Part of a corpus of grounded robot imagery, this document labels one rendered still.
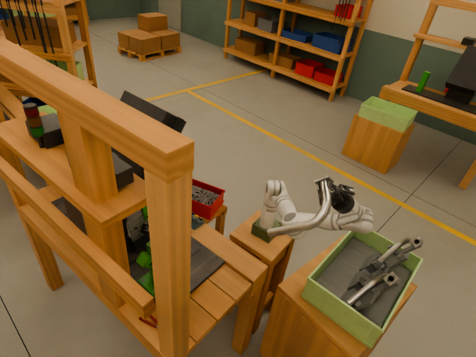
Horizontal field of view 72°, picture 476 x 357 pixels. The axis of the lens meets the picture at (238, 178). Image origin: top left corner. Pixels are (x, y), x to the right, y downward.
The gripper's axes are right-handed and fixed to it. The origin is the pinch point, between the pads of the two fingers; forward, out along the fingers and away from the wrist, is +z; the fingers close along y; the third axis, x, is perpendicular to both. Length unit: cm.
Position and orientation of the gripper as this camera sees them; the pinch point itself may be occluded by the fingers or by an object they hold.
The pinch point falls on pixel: (326, 188)
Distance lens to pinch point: 113.4
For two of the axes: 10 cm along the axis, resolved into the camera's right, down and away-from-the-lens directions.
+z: -6.5, -4.3, -6.3
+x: -0.2, 8.4, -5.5
